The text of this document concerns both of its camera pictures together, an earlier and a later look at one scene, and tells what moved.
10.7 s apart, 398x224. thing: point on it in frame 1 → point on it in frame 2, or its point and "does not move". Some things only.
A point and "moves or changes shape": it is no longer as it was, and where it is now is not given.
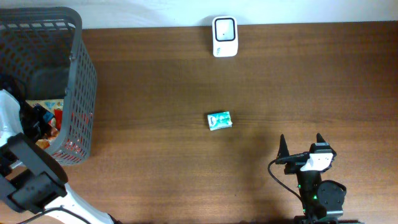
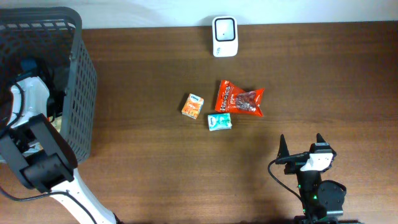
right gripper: [293, 167] does not move
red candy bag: [58, 115] moves or changes shape
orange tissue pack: [54, 133] moves or changes shape
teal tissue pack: [219, 121] does not move
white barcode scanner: [225, 37] does not move
